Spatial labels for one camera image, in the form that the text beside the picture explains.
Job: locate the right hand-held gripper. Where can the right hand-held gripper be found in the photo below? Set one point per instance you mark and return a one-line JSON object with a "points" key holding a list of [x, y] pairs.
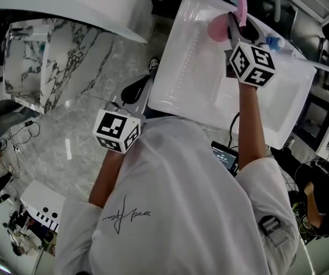
{"points": [[253, 64]]}

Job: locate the pink spray bottle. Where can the pink spray bottle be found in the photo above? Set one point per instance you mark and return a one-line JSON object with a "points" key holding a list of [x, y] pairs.
{"points": [[217, 29]]}

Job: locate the marble sink cabinet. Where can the marble sink cabinet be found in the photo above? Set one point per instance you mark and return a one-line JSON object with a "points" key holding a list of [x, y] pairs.
{"points": [[58, 62]]}

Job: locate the person's right forearm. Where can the person's right forearm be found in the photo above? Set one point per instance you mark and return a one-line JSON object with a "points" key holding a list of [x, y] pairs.
{"points": [[251, 125]]}

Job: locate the white curved partition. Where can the white curved partition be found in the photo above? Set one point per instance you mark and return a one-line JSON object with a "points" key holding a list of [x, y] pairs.
{"points": [[81, 4]]}

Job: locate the white basin table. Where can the white basin table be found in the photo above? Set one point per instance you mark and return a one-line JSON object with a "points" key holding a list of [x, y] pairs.
{"points": [[195, 76]]}

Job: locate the person's right shoe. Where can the person's right shoe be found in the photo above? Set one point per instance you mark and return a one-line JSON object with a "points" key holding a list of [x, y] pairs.
{"points": [[154, 66]]}

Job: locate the small blue bottle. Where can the small blue bottle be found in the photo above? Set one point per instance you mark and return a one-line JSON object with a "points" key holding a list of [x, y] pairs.
{"points": [[275, 43]]}

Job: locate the black power adapter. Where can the black power adapter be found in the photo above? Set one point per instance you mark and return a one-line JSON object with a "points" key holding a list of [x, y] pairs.
{"points": [[28, 123]]}

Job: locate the person's left forearm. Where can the person's left forearm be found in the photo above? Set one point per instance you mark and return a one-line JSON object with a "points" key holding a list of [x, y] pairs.
{"points": [[107, 179]]}

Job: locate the black screen device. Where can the black screen device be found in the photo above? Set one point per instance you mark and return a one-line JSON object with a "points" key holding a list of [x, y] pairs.
{"points": [[224, 157]]}

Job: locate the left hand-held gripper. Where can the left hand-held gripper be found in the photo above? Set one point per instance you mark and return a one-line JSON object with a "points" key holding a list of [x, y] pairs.
{"points": [[110, 127]]}

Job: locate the person's white shirt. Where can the person's white shirt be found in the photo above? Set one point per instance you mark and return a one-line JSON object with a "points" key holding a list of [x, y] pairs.
{"points": [[181, 211]]}

